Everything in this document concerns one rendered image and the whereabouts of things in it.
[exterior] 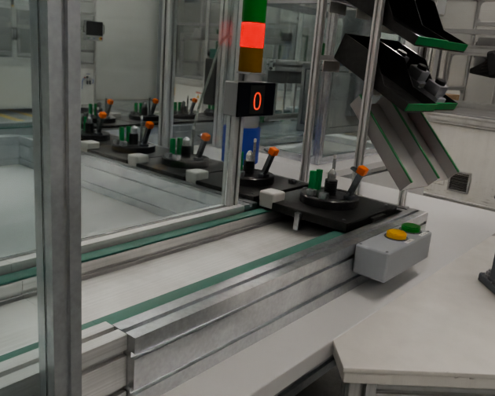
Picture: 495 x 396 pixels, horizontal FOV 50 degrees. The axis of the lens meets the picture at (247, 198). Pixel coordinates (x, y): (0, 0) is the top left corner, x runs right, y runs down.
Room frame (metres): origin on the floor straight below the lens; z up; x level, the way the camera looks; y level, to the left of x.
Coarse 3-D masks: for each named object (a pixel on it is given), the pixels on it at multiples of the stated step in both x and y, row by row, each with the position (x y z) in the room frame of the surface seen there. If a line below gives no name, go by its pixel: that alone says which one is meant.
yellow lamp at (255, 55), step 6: (240, 48) 1.16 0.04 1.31; (246, 48) 1.15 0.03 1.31; (252, 48) 1.15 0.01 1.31; (240, 54) 1.16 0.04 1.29; (246, 54) 1.15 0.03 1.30; (252, 54) 1.14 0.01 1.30; (258, 54) 1.15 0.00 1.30; (240, 60) 1.15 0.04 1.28; (246, 60) 1.15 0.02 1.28; (252, 60) 1.14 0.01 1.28; (258, 60) 1.15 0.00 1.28; (240, 66) 1.15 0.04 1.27; (246, 66) 1.15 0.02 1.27; (252, 66) 1.15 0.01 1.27; (258, 66) 1.15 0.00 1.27; (258, 72) 1.16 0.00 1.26
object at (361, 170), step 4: (352, 168) 1.20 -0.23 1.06; (356, 168) 1.21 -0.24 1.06; (360, 168) 1.19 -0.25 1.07; (364, 168) 1.18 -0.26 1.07; (356, 172) 1.20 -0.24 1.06; (360, 172) 1.19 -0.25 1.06; (364, 172) 1.18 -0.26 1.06; (356, 176) 1.19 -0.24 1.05; (360, 176) 1.19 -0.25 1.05; (356, 180) 1.19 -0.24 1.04; (360, 180) 1.20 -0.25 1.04; (352, 184) 1.20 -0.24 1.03; (356, 184) 1.19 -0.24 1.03; (352, 188) 1.20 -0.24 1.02; (356, 188) 1.20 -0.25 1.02; (348, 192) 1.20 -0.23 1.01; (352, 192) 1.20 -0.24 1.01
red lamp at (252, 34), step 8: (248, 24) 1.15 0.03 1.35; (256, 24) 1.15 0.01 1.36; (264, 24) 1.16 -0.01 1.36; (240, 32) 1.17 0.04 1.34; (248, 32) 1.15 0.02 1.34; (256, 32) 1.15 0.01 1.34; (264, 32) 1.16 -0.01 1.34; (240, 40) 1.16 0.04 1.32; (248, 40) 1.15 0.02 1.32; (256, 40) 1.15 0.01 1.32
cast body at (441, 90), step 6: (438, 78) 1.51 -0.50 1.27; (426, 84) 1.51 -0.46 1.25; (432, 84) 1.50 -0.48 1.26; (438, 84) 1.49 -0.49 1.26; (444, 84) 1.49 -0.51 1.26; (420, 90) 1.52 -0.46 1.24; (426, 90) 1.51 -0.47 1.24; (432, 90) 1.49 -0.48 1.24; (438, 90) 1.48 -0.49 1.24; (444, 90) 1.50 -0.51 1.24; (432, 96) 1.49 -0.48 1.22; (438, 96) 1.50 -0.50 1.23; (438, 102) 1.49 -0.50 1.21; (444, 102) 1.51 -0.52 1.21
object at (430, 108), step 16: (352, 48) 1.50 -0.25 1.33; (384, 48) 1.58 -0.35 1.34; (352, 64) 1.50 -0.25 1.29; (384, 64) 1.57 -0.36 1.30; (400, 64) 1.53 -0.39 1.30; (384, 80) 1.52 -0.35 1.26; (400, 80) 1.52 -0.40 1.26; (384, 96) 1.41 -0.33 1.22; (400, 96) 1.45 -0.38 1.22; (416, 96) 1.48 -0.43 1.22
